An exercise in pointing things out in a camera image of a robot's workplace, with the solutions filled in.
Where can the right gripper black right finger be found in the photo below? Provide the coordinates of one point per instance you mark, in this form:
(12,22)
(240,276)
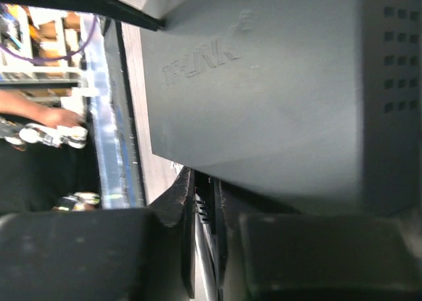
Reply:
(272,251)

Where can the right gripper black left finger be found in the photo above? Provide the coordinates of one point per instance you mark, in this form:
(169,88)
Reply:
(112,254)

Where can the black network switch box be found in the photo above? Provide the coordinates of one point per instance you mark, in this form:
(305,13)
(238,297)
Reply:
(312,102)

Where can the person forearm in background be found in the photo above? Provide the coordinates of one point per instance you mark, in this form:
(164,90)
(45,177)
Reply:
(17,105)

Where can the background shelving with boxes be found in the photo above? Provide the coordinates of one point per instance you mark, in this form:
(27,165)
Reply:
(43,51)

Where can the aluminium frame rail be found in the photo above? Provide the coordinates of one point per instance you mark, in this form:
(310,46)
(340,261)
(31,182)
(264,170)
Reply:
(112,113)

